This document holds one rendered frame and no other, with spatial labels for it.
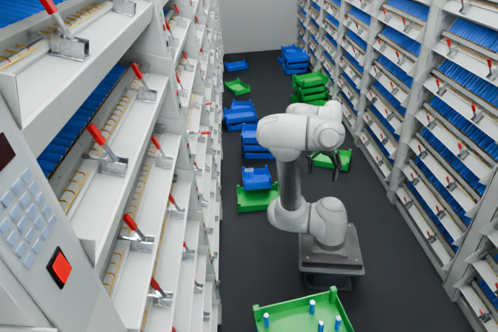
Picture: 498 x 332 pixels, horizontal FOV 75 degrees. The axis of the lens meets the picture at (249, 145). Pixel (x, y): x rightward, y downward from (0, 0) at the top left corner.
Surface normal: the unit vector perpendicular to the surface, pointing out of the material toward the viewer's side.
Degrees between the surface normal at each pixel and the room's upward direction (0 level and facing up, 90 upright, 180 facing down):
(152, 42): 90
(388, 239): 0
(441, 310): 0
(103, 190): 19
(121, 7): 90
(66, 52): 90
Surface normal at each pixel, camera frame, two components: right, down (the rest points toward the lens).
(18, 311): 0.06, 0.55
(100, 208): 0.26, -0.81
